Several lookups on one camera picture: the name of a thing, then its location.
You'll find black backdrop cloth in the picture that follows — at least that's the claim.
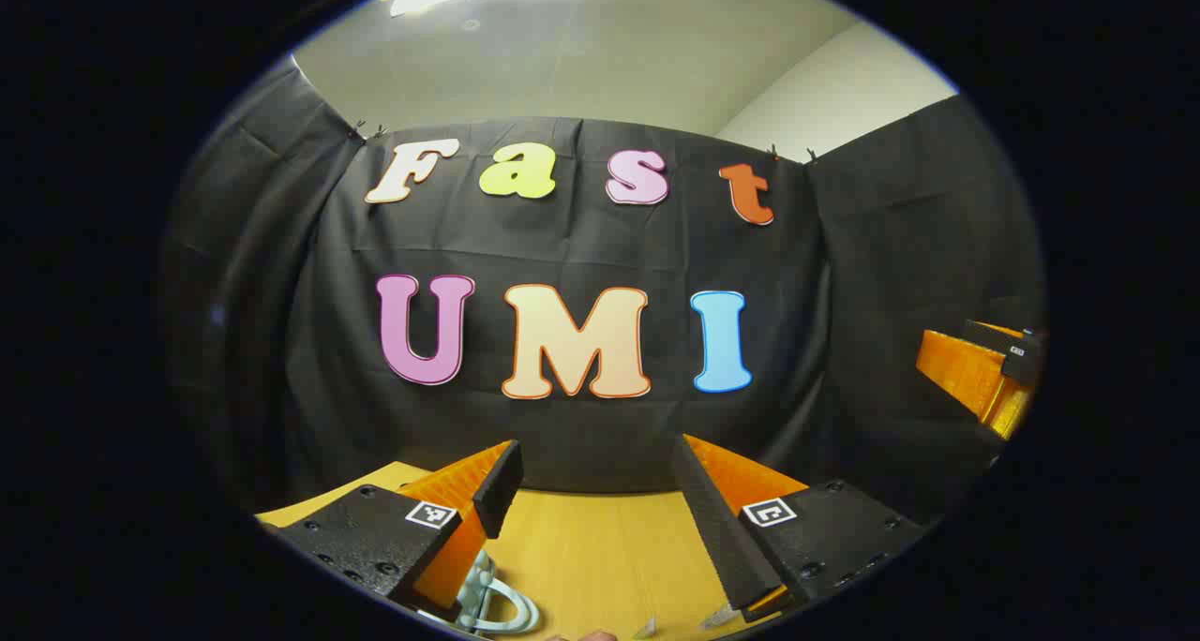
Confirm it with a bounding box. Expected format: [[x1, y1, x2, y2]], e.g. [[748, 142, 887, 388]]
[[159, 60, 1046, 529]]

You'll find pale blue suitcase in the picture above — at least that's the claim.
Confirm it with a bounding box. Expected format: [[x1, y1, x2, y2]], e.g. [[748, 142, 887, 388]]
[[417, 547, 543, 634]]

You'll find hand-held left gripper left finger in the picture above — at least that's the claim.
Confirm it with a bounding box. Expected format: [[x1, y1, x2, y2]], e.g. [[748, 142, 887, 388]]
[[265, 440, 524, 623]]

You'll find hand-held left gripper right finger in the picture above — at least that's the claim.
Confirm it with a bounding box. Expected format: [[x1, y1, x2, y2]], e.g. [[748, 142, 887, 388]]
[[669, 433, 931, 625]]

